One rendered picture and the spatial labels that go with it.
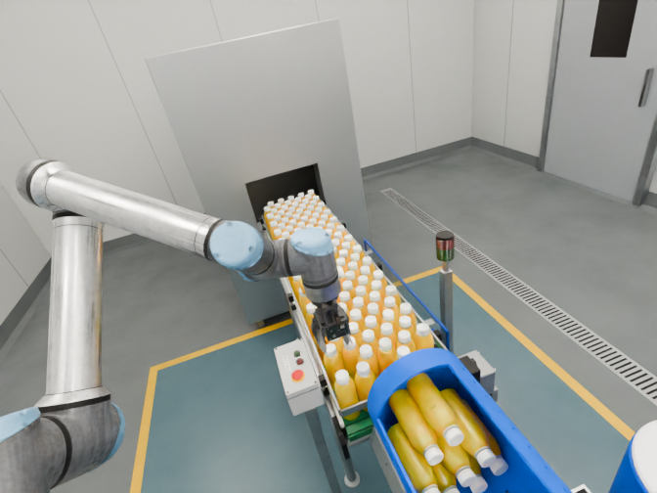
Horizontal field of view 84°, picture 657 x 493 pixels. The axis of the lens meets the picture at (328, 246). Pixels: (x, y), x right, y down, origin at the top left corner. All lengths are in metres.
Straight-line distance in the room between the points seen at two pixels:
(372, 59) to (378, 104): 0.56
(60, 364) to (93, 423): 0.16
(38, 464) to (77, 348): 0.25
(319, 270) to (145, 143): 4.31
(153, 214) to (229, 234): 0.18
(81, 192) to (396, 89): 4.82
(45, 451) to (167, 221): 0.50
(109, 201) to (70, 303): 0.30
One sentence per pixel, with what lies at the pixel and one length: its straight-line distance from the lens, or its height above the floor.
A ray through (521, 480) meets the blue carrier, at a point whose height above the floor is 1.02.
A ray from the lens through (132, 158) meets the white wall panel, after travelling 5.07.
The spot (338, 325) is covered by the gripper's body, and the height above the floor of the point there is 1.34.
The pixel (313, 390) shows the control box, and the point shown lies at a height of 1.08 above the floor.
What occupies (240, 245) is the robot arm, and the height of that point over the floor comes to 1.65.
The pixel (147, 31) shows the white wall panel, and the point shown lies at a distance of 4.88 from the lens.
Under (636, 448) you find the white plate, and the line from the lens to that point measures 1.18.
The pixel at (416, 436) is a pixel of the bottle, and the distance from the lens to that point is 0.99.
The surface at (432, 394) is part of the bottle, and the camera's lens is 0.99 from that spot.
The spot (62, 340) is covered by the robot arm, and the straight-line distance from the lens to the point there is 1.08.
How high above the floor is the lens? 1.97
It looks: 30 degrees down
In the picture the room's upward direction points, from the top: 12 degrees counter-clockwise
